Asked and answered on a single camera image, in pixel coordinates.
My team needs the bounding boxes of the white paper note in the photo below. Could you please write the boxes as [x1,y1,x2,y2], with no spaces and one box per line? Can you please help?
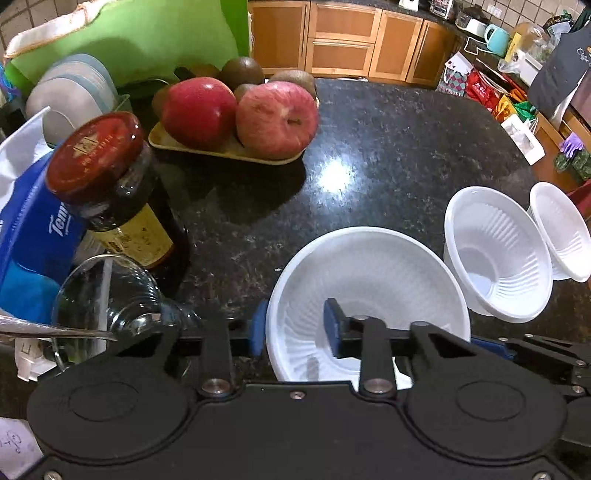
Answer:
[0,418,43,480]

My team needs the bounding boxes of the dark grey apron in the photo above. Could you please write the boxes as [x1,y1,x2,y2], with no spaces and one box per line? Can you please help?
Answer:
[529,8,591,126]

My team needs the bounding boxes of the white plastic sheet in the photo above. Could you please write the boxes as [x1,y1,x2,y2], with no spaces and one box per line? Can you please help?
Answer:
[0,107,52,186]

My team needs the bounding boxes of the red gift bag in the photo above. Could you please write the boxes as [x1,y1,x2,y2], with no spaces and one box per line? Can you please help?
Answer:
[465,69,505,110]

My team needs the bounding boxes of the clear plastic bag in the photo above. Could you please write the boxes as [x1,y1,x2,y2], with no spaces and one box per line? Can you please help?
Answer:
[505,22,551,63]

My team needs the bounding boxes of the clear glass cup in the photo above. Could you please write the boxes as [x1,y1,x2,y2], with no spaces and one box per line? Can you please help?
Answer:
[51,254,200,376]

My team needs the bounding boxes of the pale red apple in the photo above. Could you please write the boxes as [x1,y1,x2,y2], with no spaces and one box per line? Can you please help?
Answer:
[235,82,321,161]

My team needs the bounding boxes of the red hanging towel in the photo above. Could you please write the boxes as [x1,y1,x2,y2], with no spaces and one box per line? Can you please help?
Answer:
[567,180,591,209]

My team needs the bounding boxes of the metal spoon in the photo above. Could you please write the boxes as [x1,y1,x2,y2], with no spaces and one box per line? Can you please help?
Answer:
[0,313,163,343]

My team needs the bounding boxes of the purple rubber glove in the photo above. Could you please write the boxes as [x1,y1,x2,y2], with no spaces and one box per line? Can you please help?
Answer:
[560,132,586,156]

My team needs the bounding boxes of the teal mug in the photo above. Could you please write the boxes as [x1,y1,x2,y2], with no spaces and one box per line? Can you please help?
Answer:
[485,24,511,56]

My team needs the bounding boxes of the white ribbed plastic bowl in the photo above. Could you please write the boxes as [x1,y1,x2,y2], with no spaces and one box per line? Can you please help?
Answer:
[266,226,472,389]
[443,186,554,324]
[527,182,591,282]

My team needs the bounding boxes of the dark sauce jar red lid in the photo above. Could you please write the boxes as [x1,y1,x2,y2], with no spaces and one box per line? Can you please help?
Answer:
[45,112,191,297]

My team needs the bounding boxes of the stack of grey dishes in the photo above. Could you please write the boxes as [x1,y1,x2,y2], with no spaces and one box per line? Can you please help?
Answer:
[25,54,119,145]

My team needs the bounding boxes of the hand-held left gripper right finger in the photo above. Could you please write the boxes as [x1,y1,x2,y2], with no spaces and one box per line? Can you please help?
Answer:
[323,298,476,400]

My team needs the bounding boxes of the green patterned cloth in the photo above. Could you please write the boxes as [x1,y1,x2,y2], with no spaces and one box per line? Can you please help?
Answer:
[555,150,591,182]

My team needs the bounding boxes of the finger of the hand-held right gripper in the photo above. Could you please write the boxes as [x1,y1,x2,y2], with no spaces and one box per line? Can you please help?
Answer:
[470,335,579,367]

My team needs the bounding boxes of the yellow fruit tray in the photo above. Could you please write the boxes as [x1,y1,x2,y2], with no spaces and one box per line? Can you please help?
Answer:
[148,121,308,166]

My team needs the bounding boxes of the wooden base cabinets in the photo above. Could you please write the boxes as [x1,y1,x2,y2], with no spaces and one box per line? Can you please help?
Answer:
[248,0,457,88]

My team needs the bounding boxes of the blue tissue pack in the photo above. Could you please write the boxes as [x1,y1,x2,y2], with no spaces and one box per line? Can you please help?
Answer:
[0,152,89,325]

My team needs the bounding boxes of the dark red apple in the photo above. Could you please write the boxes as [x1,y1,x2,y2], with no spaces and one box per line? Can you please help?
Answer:
[161,77,238,151]

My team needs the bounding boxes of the white box with window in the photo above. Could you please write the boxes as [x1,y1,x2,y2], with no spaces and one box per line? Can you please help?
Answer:
[501,114,546,166]

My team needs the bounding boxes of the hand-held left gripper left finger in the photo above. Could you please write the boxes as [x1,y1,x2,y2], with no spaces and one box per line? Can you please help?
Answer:
[115,300,269,400]

